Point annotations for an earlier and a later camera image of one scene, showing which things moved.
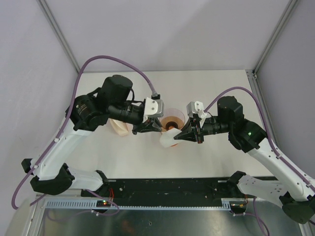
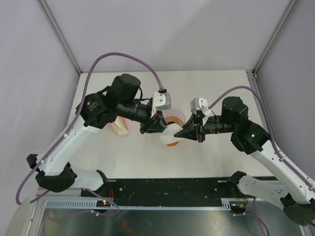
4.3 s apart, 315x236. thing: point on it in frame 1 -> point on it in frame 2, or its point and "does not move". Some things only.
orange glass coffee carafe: x=171 y=122 -> x=173 y=144
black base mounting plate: x=203 y=188 does not move
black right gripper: x=190 y=131 does not move
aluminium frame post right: x=292 y=6 does not move
